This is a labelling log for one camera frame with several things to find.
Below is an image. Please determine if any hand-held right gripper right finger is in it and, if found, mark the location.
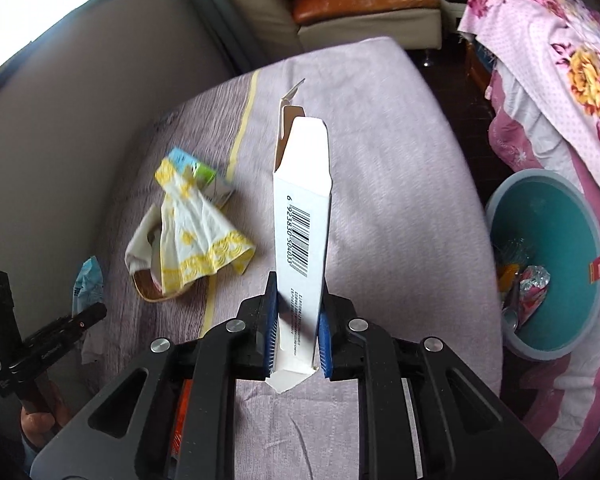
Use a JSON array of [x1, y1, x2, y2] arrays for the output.
[[316, 287, 561, 480]]

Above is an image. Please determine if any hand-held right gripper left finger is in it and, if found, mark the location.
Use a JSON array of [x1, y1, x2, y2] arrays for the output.
[[30, 270, 283, 480]]

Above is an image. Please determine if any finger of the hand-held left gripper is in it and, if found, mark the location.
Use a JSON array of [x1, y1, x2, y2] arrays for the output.
[[27, 302, 108, 356]]

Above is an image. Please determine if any long white cardboard box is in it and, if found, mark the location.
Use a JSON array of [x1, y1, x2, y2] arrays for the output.
[[266, 79, 336, 395]]

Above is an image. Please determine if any yellow patterned paper napkin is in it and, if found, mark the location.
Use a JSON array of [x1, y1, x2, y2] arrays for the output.
[[154, 157, 257, 296]]

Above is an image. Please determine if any light blue milk carton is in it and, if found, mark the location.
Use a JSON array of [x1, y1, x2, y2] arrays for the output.
[[167, 147, 236, 211]]

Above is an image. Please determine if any orange foil snack wrapper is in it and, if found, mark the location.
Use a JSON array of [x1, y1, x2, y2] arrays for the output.
[[497, 260, 523, 306]]

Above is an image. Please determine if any red white snack packet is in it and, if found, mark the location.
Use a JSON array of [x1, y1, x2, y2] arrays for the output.
[[515, 265, 552, 326]]

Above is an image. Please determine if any teal plastic trash bin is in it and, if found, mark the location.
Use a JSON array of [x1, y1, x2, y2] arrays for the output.
[[484, 169, 600, 361]]

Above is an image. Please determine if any person's left hand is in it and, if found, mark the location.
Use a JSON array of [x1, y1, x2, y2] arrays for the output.
[[20, 380, 73, 450]]

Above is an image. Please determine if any light blue plastic wrapper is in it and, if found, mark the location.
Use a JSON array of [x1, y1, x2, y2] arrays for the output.
[[72, 256, 106, 366]]

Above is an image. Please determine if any red foil snack wrapper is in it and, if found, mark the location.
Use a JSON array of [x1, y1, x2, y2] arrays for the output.
[[171, 380, 188, 461]]

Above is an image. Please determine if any grey padded headboard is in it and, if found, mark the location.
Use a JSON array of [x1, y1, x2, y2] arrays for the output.
[[0, 0, 246, 411]]

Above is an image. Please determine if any white and pink quilt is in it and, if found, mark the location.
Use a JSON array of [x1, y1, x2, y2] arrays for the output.
[[485, 60, 600, 466]]

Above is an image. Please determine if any cream leather sofa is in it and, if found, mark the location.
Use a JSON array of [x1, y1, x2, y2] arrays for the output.
[[222, 0, 443, 53]]

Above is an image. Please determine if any bright window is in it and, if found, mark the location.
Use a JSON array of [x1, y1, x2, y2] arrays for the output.
[[0, 0, 118, 76]]

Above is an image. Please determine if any grey green curtain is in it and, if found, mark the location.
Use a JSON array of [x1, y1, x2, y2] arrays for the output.
[[172, 0, 261, 71]]

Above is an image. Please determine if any pink floral bed sheet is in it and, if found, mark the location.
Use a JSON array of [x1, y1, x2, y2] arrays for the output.
[[457, 0, 600, 181]]

